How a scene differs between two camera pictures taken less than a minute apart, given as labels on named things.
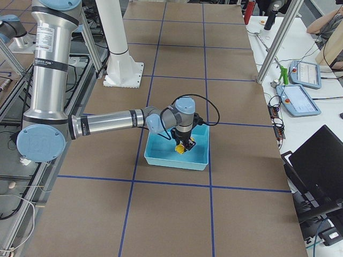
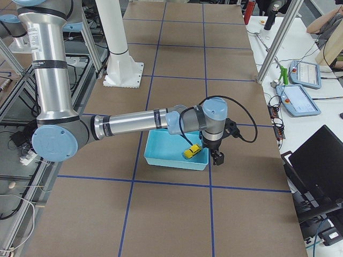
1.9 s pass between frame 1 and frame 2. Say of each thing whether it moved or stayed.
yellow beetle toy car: moved
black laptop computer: stayed
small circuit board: stayed
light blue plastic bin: stayed
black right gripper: moved
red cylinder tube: stayed
